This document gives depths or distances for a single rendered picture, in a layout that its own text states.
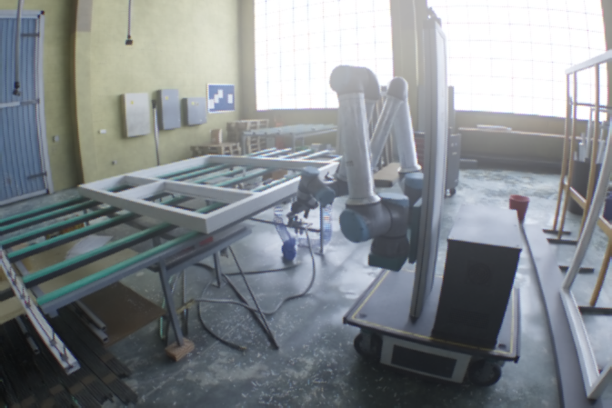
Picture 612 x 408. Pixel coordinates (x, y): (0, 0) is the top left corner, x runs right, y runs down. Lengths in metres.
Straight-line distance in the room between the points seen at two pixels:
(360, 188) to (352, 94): 0.38
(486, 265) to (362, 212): 0.60
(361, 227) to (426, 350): 0.75
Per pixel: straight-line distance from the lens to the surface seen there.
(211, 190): 1.98
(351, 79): 1.33
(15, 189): 7.69
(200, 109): 10.02
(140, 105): 8.74
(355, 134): 1.31
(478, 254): 1.47
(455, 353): 1.68
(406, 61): 8.92
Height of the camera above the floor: 1.39
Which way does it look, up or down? 13 degrees down
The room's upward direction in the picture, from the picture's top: 2 degrees counter-clockwise
